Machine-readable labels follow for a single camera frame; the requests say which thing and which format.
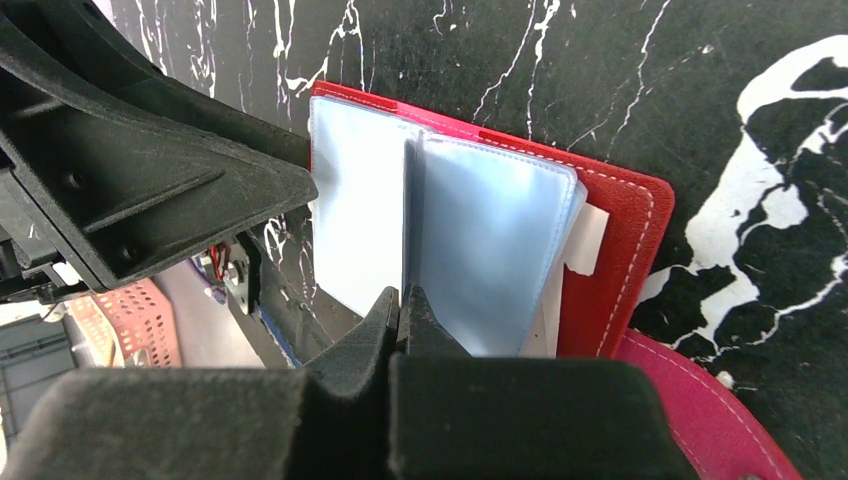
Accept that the red leather card holder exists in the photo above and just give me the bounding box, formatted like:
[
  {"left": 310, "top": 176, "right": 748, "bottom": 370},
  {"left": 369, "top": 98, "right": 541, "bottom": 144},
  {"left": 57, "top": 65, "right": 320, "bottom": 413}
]
[{"left": 312, "top": 81, "right": 800, "bottom": 479}]

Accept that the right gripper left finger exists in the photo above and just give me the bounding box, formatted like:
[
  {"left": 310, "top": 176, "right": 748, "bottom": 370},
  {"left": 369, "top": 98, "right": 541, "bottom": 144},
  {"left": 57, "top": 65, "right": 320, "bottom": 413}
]
[{"left": 2, "top": 287, "right": 400, "bottom": 479}]

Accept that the pink perforated basket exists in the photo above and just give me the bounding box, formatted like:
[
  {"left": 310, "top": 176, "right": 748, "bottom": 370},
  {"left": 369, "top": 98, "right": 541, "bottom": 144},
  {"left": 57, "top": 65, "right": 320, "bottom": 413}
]
[{"left": 65, "top": 279, "right": 183, "bottom": 368}]

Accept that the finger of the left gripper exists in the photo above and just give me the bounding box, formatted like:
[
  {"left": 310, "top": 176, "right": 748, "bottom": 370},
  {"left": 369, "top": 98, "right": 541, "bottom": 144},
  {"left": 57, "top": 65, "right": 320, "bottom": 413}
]
[{"left": 1, "top": 1, "right": 318, "bottom": 293}]

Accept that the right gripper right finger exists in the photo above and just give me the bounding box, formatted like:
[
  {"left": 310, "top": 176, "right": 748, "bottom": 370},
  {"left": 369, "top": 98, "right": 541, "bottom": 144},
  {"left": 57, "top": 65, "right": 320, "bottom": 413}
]
[{"left": 387, "top": 286, "right": 696, "bottom": 479}]

